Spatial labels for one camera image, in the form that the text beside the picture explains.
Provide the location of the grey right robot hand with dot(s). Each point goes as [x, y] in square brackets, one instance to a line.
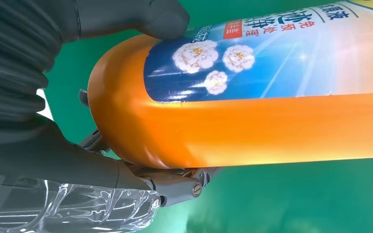
[45, 160]

